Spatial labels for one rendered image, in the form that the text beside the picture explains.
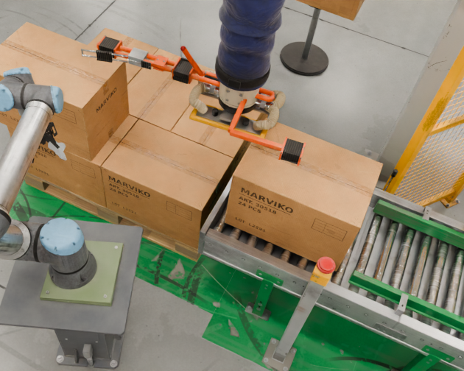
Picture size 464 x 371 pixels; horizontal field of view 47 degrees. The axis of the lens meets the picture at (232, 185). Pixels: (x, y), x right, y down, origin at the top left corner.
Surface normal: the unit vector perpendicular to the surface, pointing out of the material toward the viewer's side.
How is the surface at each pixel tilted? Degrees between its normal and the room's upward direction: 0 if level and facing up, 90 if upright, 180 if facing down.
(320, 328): 0
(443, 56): 90
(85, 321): 0
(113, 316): 0
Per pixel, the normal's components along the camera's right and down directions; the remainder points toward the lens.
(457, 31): -0.42, 0.70
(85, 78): 0.11, -0.59
